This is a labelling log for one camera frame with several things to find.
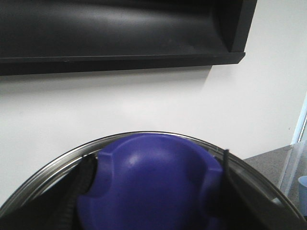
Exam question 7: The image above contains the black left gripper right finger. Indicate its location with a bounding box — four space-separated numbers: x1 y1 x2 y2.
222 150 307 230

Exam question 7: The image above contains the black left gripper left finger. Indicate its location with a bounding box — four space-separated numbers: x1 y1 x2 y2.
0 156 96 230

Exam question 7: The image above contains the light blue ribbed cup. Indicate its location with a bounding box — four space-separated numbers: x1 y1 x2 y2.
298 176 307 215

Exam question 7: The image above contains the clear plastic container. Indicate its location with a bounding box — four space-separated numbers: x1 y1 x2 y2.
278 140 307 197

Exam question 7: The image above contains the black range hood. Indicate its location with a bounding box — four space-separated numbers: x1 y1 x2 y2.
0 0 257 76

